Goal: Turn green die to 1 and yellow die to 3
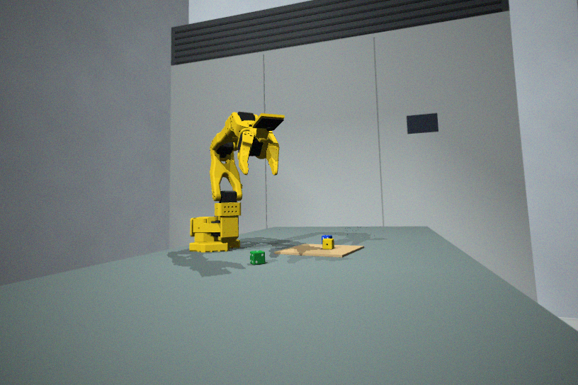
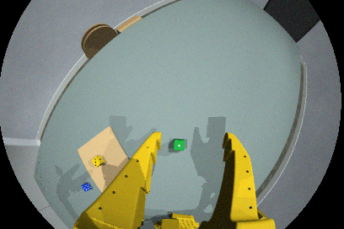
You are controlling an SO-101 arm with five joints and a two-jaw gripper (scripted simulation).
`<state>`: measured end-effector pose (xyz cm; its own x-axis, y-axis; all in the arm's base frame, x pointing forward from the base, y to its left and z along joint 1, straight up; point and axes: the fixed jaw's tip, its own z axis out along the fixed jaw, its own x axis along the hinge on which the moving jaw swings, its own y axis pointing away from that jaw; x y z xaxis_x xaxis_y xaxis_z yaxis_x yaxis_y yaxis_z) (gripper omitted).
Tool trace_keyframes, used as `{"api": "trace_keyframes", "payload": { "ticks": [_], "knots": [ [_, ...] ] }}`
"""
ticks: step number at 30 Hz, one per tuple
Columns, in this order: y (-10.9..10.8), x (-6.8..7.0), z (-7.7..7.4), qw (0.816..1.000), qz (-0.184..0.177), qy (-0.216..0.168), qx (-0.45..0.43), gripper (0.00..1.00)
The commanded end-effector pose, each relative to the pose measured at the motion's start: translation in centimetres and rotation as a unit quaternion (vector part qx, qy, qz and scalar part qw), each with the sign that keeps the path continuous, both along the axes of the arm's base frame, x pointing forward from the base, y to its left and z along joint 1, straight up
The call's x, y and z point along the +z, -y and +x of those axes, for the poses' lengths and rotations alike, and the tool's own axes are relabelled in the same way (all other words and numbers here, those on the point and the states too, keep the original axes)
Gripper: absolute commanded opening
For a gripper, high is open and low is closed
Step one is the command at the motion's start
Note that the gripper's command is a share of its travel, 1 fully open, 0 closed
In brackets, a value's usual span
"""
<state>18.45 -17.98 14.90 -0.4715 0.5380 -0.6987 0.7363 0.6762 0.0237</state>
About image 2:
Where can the green die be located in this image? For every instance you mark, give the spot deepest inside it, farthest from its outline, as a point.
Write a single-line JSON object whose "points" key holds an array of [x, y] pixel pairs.
{"points": [[179, 145]]}

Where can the blue die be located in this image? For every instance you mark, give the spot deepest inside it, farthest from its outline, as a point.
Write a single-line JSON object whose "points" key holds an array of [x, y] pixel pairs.
{"points": [[86, 187]]}

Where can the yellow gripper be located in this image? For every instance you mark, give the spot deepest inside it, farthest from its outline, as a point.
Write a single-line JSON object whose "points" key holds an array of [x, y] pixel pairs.
{"points": [[121, 205]]}

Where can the yellow die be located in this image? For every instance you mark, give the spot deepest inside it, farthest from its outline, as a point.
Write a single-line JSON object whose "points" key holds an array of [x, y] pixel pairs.
{"points": [[98, 161]]}

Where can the beige mat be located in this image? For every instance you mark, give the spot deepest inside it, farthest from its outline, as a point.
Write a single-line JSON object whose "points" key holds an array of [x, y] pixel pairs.
{"points": [[108, 147]]}

